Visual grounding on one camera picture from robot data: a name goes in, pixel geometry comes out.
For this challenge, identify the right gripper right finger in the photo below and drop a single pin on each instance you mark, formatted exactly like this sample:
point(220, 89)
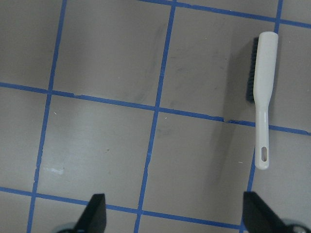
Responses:
point(258, 217)

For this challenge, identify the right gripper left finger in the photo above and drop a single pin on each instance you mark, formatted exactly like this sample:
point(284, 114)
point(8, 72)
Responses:
point(93, 218)

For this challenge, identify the beige hand brush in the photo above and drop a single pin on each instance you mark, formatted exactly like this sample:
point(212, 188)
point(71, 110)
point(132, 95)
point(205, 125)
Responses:
point(259, 91)

